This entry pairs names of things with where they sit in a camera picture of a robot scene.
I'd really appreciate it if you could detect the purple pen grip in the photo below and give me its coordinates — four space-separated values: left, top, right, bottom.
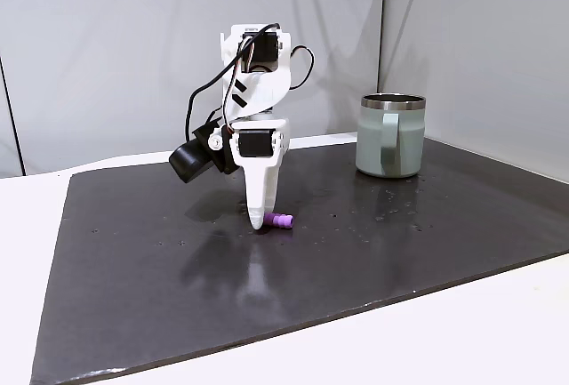
263 212 295 230

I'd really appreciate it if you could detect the black table mat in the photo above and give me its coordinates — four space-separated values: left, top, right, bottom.
29 137 569 385

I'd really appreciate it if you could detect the black looped motor cable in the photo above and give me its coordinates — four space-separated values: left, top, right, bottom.
288 44 316 92

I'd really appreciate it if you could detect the pale green steel-rimmed mug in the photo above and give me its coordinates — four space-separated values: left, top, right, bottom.
354 92 427 180

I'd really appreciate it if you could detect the black oval camera box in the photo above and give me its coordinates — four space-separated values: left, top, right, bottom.
168 111 236 185

